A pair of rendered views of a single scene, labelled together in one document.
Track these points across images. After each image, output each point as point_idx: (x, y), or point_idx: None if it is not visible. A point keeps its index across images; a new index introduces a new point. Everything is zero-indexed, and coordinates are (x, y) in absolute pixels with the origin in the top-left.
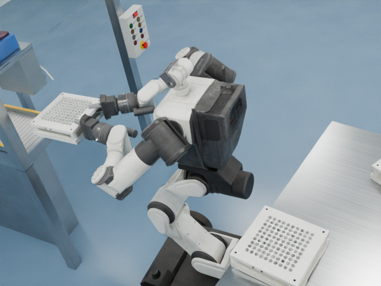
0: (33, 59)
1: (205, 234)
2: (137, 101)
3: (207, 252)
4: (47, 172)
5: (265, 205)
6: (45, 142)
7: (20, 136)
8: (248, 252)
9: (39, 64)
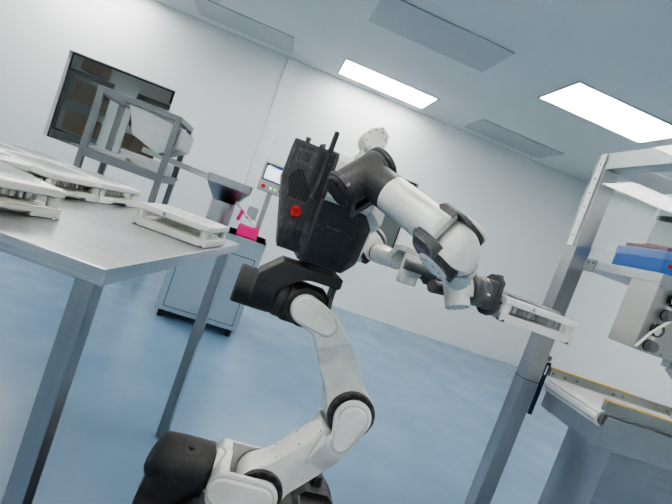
0: (646, 295)
1: (275, 456)
2: None
3: (259, 449)
4: (575, 501)
5: (210, 227)
6: (578, 423)
7: (591, 397)
8: (214, 222)
9: (646, 312)
